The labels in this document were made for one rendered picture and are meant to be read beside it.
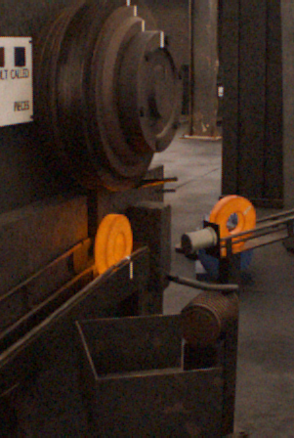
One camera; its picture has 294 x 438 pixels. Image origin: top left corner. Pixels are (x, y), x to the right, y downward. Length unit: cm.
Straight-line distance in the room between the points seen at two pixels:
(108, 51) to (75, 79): 10
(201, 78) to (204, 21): 81
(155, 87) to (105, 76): 14
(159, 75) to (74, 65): 22
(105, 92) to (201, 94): 910
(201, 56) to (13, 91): 915
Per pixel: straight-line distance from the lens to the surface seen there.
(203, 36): 1065
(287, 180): 452
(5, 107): 154
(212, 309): 205
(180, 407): 120
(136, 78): 159
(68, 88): 157
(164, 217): 199
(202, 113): 1068
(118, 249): 186
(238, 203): 222
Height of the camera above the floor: 120
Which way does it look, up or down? 13 degrees down
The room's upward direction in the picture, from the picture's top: straight up
